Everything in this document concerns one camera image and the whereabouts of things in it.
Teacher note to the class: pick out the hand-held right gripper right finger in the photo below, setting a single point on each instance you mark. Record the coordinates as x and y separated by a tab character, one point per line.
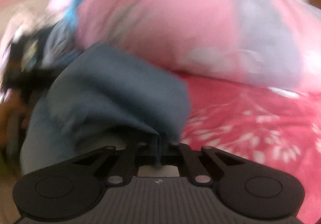
170	153

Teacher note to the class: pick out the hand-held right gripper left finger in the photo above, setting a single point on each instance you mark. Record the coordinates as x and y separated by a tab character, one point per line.
150	153

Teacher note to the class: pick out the blue fleece pants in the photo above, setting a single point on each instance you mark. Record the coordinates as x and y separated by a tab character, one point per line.
112	93

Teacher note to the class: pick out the grey sweatshirt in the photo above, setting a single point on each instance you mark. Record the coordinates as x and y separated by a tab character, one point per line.
57	45

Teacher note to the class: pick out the red white floral fleece blanket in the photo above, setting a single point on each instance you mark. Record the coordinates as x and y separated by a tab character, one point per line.
250	118

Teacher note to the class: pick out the pink grey floral rolled duvet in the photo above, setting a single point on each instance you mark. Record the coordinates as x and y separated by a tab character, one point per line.
163	13

